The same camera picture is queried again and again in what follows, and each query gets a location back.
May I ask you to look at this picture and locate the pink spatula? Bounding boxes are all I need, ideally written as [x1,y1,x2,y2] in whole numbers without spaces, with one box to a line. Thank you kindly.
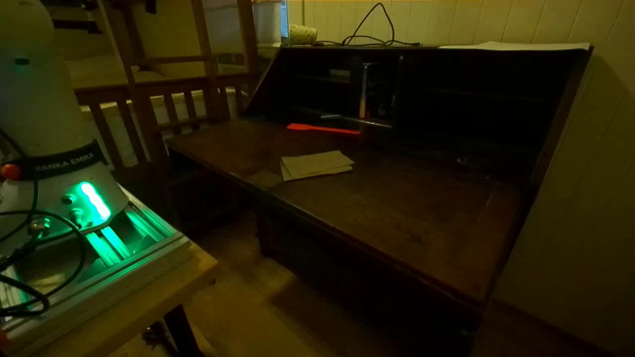
[285,120,362,138]

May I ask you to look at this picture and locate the folded beige cloth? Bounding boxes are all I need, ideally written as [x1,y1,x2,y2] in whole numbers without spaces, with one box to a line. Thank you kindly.
[277,148,356,182]

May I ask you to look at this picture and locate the dark wooden secretary desk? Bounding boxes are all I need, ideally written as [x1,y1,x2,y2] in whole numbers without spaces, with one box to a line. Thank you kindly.
[166,41,594,357]

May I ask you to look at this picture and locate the light wooden robot table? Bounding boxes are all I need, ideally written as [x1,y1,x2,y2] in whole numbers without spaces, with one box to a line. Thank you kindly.
[11,245,221,357]

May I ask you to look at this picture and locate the wooden chair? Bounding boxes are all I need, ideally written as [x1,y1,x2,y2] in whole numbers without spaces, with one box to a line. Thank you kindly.
[75,70,255,174]

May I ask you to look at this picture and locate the white paper sheet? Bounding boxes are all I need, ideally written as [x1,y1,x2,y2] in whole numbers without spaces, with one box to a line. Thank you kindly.
[436,39,590,53]

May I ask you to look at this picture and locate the thin black cable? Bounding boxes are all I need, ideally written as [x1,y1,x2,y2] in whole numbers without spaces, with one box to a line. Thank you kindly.
[336,0,422,49]

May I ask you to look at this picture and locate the wooden ladder frame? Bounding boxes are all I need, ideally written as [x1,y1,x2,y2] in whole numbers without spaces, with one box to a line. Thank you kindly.
[94,0,263,166]

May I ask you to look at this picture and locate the black base cables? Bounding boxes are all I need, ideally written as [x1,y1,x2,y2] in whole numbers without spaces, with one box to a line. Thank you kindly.
[0,130,88,318]

